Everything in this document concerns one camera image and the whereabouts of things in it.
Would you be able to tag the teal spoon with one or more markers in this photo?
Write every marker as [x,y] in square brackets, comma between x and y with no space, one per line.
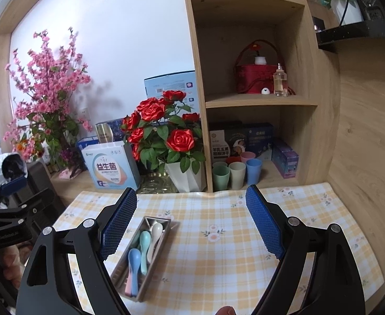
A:
[145,241]

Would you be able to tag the small white vase red flower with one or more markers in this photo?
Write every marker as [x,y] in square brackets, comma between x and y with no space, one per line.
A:
[260,60]

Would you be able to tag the white wall socket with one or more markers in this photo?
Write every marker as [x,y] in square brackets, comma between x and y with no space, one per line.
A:
[84,115]

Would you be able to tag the large light blue box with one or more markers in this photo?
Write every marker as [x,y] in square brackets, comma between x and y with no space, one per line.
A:
[166,83]

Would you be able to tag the dark purple flowers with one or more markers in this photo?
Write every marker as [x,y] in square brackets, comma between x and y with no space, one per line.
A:
[67,157]

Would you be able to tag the dark blue illustrated box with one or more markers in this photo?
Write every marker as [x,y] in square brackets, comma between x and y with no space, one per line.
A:
[251,137]

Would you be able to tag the green cup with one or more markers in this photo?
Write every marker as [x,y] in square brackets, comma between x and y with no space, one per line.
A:
[221,178]

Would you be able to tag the pink spoon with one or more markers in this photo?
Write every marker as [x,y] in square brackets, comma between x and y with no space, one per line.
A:
[128,288]

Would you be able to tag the black wall shelf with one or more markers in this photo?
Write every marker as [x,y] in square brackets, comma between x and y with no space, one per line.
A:
[360,31]

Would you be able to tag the metal utensil tray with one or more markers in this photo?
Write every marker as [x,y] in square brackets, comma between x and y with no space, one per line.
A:
[153,269]

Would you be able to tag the beige spoon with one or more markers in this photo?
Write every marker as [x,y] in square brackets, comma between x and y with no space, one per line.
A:
[156,231]

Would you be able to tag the pink blossom plant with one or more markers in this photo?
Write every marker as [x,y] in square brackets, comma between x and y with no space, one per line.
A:
[48,88]

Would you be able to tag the blue white carton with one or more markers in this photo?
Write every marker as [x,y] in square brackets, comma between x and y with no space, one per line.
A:
[87,146]

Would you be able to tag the yellow checked floral tablecloth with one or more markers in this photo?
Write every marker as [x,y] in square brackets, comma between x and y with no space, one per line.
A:
[212,252]

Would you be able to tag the pink cloth pouch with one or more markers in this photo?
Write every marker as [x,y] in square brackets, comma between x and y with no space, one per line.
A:
[66,174]

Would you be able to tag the blue spoon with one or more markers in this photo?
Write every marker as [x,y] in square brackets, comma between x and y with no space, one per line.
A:
[134,259]

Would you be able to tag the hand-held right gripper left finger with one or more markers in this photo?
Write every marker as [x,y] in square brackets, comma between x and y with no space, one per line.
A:
[120,223]

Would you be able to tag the pink cup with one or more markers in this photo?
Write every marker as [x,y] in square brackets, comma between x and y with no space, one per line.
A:
[247,156]

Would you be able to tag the white black round object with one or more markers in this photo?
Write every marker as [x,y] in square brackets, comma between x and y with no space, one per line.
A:
[12,167]

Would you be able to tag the dark chair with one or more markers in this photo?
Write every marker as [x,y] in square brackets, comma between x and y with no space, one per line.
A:
[41,197]

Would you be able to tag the wooden shelf unit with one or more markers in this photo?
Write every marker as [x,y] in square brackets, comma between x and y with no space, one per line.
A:
[251,32]

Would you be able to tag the gold metal tray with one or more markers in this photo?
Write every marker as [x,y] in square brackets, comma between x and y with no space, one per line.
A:
[153,185]

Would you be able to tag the purple patterned box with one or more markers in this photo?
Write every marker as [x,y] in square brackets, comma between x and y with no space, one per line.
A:
[286,159]

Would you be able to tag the red rose plant white pot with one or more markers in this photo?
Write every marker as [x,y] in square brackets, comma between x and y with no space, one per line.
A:
[182,177]

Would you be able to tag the silver gold box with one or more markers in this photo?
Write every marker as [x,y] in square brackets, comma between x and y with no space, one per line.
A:
[104,134]

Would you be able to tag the small white round figure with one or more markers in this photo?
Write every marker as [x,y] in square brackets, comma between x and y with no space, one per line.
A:
[266,91]

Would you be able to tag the brown red cup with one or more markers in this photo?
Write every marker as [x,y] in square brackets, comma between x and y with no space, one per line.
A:
[233,160]

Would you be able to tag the person's left hand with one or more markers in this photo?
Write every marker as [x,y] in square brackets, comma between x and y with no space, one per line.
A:
[12,274]

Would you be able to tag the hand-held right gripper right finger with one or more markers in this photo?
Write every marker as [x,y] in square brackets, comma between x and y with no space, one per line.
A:
[264,223]

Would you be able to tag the person's right hand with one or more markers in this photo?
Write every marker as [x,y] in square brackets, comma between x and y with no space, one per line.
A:
[227,311]

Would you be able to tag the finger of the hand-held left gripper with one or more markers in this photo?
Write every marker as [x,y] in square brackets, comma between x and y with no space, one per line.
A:
[12,210]
[13,186]

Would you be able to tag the red basket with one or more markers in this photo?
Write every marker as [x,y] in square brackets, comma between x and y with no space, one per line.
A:
[251,78]

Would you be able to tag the blue cup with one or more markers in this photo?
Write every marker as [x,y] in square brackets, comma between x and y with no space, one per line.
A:
[254,172]

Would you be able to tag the light blue product box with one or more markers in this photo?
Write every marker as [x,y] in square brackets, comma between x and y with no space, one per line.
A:
[110,167]

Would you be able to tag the glass bottle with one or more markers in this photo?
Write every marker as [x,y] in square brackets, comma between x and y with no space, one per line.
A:
[280,82]

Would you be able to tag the blue patterned box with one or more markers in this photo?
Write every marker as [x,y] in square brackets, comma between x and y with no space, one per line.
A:
[117,129]

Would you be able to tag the beige cup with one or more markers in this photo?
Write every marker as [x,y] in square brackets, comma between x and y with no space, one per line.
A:
[237,176]

